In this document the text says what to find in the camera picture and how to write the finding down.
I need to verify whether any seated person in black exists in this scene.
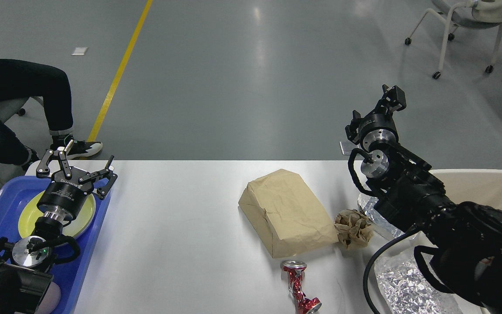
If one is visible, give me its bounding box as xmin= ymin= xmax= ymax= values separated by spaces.
xmin=0 ymin=59 xmax=103 ymax=170

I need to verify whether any white wheeled chair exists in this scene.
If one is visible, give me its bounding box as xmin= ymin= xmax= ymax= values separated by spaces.
xmin=404 ymin=0 xmax=502 ymax=80

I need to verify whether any crumpled brown paper ball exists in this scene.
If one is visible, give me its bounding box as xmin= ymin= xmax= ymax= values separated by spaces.
xmin=334 ymin=209 xmax=374 ymax=249

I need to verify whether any beige plastic bin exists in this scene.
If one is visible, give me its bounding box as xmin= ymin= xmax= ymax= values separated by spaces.
xmin=430 ymin=169 xmax=502 ymax=211

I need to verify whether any pale green plate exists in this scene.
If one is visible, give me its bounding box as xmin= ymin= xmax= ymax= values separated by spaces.
xmin=61 ymin=205 xmax=96 ymax=240

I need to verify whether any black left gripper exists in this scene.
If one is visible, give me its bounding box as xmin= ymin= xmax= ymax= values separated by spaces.
xmin=36 ymin=140 xmax=118 ymax=221

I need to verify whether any crumpled aluminium foil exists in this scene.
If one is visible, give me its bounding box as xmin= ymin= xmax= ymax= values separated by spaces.
xmin=357 ymin=192 xmax=465 ymax=314

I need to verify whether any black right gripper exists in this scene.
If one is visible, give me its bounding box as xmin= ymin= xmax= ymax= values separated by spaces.
xmin=345 ymin=84 xmax=407 ymax=145

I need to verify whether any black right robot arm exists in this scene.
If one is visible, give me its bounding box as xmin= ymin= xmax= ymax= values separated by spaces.
xmin=345 ymin=85 xmax=502 ymax=314

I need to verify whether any yellow plastic plate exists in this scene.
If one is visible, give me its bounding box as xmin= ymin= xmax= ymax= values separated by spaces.
xmin=17 ymin=192 xmax=96 ymax=239

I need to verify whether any blue plastic tray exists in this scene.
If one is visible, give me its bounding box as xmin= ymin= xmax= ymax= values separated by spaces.
xmin=0 ymin=176 xmax=113 ymax=314

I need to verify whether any crushed red can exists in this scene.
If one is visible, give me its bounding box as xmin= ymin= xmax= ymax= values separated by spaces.
xmin=281 ymin=260 xmax=322 ymax=314

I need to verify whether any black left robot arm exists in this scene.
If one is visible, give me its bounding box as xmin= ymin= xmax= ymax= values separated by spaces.
xmin=0 ymin=144 xmax=118 ymax=314

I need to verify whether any floor outlet cover plate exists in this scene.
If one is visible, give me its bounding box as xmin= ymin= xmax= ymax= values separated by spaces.
xmin=340 ymin=141 xmax=355 ymax=156

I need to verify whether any brown paper bag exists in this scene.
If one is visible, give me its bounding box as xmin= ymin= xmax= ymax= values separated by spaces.
xmin=238 ymin=169 xmax=338 ymax=258

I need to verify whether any pink mug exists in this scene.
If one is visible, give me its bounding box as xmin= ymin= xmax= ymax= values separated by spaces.
xmin=35 ymin=282 xmax=61 ymax=314

